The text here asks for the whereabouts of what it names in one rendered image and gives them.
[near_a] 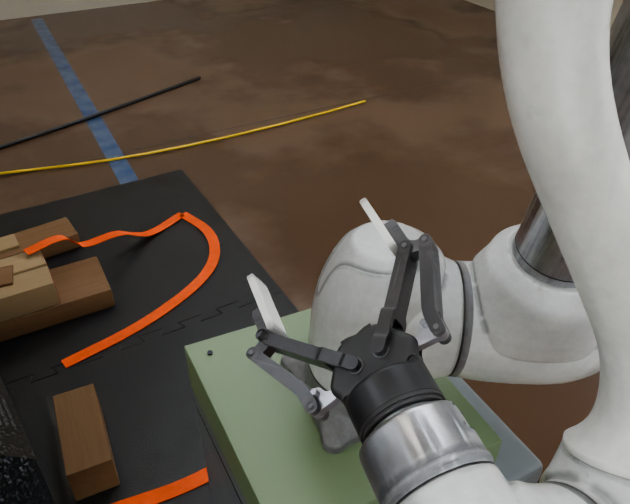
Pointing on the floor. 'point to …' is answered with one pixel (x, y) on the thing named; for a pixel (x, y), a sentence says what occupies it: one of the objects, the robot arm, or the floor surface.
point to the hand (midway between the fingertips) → (314, 251)
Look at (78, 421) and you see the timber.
